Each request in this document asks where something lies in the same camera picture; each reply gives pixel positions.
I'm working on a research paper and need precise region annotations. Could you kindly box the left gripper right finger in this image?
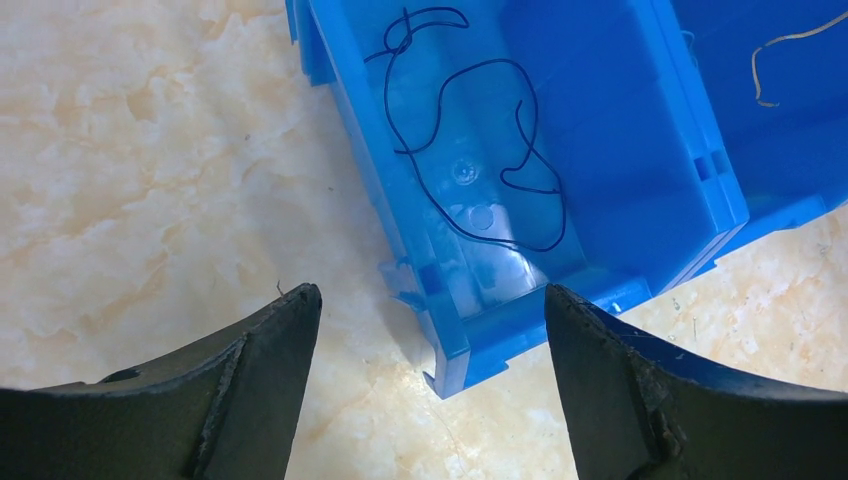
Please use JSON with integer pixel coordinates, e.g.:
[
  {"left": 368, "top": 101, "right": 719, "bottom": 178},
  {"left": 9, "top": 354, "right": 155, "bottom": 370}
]
[{"left": 545, "top": 285, "right": 847, "bottom": 479}]

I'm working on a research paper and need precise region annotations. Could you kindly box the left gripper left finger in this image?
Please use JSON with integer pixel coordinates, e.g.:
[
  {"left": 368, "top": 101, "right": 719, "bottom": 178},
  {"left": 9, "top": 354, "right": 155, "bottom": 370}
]
[{"left": 1, "top": 283, "right": 322, "bottom": 479}]

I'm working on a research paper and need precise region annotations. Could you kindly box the blue three-compartment bin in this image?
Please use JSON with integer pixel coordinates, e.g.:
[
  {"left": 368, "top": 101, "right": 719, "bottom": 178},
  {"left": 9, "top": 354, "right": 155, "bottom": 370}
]
[{"left": 286, "top": 1, "right": 847, "bottom": 398}]

